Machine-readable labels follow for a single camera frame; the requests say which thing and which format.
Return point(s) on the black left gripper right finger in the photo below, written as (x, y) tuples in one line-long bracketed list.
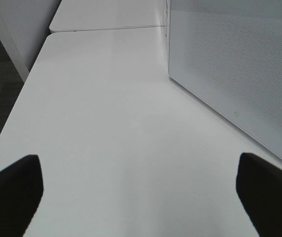
[(259, 188)]

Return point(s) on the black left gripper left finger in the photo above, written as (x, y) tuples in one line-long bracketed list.
[(21, 190)]

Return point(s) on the white microwave door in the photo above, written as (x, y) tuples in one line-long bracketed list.
[(228, 53)]

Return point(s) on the white back table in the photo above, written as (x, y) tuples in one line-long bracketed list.
[(90, 15)]

